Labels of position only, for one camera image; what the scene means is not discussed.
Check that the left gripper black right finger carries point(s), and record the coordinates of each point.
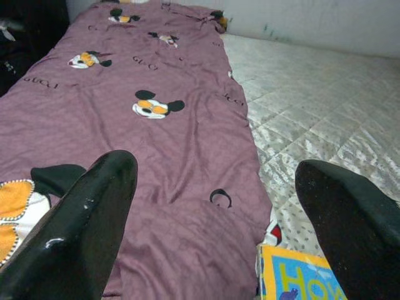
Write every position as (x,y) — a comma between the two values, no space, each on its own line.
(353,237)

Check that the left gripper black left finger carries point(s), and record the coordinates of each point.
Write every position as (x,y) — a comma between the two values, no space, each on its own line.
(72,243)

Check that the yellow bordered children's book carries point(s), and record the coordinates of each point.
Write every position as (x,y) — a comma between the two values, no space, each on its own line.
(281,265)

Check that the purple cartoon mouse quilt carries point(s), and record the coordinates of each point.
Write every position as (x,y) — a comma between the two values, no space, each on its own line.
(187,156)

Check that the quilted white mattress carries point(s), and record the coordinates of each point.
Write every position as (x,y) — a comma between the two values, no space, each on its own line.
(312,109)

